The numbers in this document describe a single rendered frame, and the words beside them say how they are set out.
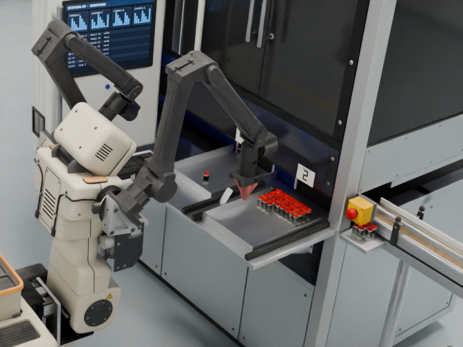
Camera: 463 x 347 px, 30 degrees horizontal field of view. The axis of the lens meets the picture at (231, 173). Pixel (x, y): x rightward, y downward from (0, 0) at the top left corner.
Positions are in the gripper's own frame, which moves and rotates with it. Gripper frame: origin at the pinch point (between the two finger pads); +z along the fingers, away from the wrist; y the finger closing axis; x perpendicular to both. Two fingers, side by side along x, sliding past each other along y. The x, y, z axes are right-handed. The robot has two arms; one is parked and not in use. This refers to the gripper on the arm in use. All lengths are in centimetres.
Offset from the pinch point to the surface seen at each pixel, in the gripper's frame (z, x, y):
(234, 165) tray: 20, 45, 38
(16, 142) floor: 105, 252, 54
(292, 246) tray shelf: 20.4, -9.4, 16.7
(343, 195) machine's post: 5.8, -11.2, 37.6
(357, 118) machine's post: -24.3, -11.2, 37.9
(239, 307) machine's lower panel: 82, 32, 37
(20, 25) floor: 104, 431, 156
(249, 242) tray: 20.0, 0.7, 5.5
